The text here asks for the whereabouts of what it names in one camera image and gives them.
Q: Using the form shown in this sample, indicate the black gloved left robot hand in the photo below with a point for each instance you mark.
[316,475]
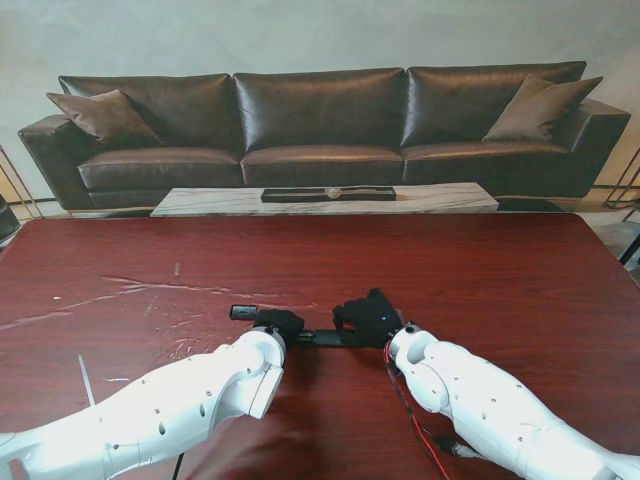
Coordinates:
[282,322]

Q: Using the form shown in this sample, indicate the black battery cover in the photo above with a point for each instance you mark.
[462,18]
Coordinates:
[243,312]

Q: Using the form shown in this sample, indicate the thin metal side table frame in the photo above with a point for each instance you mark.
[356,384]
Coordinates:
[31,201]
[622,187]

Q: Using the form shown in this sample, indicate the dark brown leather sofa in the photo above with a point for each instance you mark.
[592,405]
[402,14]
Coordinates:
[320,110]

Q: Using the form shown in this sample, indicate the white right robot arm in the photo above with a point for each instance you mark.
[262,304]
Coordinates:
[475,390]

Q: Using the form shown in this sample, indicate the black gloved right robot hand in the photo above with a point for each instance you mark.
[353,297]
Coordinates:
[372,320]

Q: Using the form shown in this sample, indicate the clear glass ball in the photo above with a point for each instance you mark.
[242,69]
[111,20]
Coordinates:
[333,192]

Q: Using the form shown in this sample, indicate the black remote control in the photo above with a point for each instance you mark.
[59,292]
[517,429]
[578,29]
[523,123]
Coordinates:
[327,338]

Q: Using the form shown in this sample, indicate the black rectangular tray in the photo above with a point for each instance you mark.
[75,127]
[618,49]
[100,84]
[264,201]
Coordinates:
[300,196]

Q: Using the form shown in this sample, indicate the black leather seat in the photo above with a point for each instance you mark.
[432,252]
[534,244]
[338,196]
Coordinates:
[7,222]

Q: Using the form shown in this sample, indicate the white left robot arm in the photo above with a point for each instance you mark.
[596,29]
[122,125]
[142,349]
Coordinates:
[175,400]

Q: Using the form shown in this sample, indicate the brown sofa cushion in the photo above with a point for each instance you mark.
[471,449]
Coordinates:
[535,110]
[100,117]

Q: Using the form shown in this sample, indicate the white marble coffee table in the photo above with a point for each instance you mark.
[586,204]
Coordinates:
[210,200]

